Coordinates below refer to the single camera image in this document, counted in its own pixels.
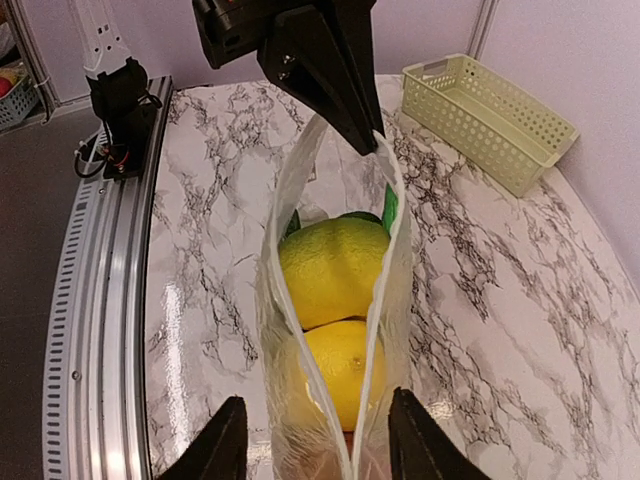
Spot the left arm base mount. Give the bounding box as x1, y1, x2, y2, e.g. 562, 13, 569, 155
74, 57, 162, 180

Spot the green fake pepper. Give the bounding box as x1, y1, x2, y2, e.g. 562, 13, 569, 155
340, 211, 382, 225

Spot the front aluminium rail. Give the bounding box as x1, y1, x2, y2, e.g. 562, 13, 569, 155
42, 76, 173, 479

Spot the aluminium frame post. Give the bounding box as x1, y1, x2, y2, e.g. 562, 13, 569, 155
1, 0, 59, 125
466, 0, 499, 60

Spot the left aluminium frame post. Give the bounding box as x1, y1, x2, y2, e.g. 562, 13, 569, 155
1, 0, 59, 125

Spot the yellow fake lemon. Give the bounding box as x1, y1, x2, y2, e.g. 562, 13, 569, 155
278, 217, 390, 330
290, 318, 387, 433

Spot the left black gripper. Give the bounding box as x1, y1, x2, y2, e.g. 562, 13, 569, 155
192, 0, 384, 155

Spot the pale green plastic basket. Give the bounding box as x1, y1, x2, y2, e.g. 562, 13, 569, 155
402, 54, 580, 197

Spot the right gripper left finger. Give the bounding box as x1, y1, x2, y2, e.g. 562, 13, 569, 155
159, 396, 249, 480

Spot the blue basket in background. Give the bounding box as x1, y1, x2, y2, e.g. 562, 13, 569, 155
0, 77, 40, 131

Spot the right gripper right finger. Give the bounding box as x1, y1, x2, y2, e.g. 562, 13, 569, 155
388, 387, 490, 480

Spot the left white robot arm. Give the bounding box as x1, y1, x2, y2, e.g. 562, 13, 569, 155
70, 1, 384, 156

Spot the right aluminium frame post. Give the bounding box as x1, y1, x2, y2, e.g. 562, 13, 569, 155
466, 0, 499, 60

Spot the clear polka dot zip bag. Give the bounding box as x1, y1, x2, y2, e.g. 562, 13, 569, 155
256, 116, 412, 479

